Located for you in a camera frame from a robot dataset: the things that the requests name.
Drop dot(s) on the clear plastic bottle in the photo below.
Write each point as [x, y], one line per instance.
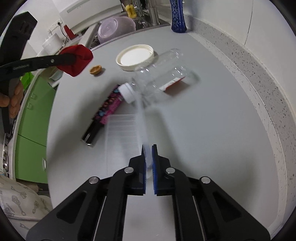
[159, 79]

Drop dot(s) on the blue patterned vase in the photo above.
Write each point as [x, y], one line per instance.
[177, 17]

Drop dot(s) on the tall steel faucet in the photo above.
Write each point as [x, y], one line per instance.
[153, 13]

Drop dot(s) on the person left hand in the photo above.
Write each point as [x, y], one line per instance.
[14, 102]

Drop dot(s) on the white round plastic lid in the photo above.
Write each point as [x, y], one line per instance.
[129, 58]

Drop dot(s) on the walnut shell half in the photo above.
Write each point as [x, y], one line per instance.
[95, 70]

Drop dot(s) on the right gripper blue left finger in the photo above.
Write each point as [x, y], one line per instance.
[96, 210]

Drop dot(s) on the clear plastic lidded box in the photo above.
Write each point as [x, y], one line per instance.
[126, 137]

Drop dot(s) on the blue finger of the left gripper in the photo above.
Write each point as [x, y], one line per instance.
[54, 60]

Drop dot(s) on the stainless steel sink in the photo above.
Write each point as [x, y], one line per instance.
[142, 23]

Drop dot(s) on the yellow sponge brush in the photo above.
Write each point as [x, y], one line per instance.
[131, 11]

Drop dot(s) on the white rice cooker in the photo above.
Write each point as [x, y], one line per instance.
[53, 44]

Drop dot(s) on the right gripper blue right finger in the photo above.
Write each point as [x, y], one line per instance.
[202, 209]

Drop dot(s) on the red cup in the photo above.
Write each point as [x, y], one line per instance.
[69, 33]

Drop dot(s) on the purple plastic bowl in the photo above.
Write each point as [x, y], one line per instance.
[114, 27]

